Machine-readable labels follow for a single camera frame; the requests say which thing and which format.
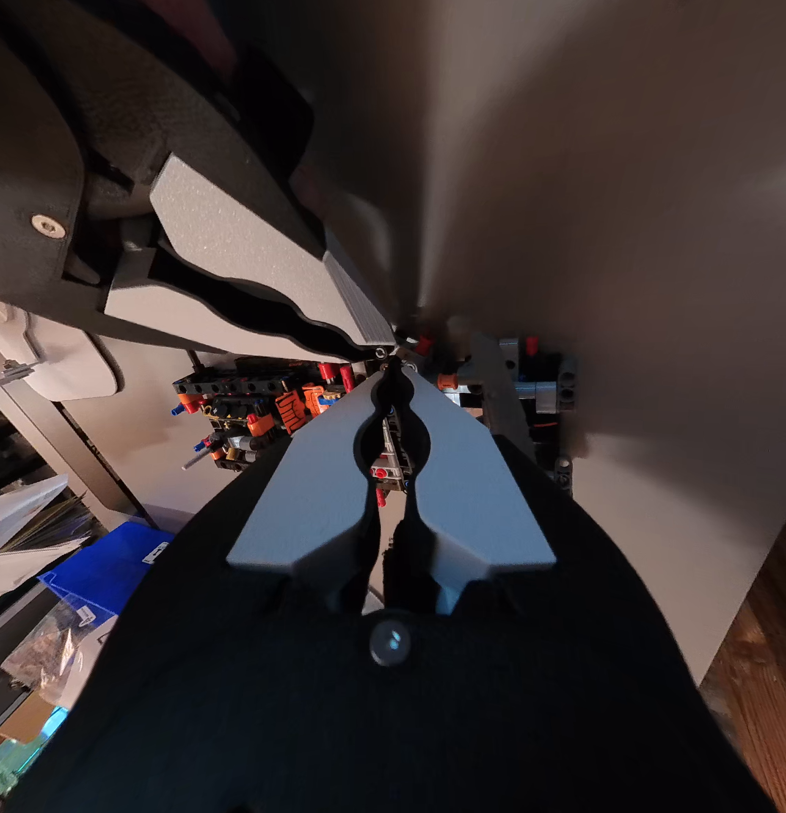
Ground blue plastic bin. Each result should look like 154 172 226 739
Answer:
37 521 178 618

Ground lego car chassis model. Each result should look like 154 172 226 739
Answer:
171 330 574 509

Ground white stand with base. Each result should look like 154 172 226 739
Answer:
0 304 122 402

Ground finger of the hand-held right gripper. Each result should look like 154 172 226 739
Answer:
102 246 370 365
149 153 395 350

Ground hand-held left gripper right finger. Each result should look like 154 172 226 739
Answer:
401 367 558 615

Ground green flat object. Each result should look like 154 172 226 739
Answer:
0 718 58 798

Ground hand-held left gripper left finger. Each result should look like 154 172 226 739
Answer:
225 370 395 612

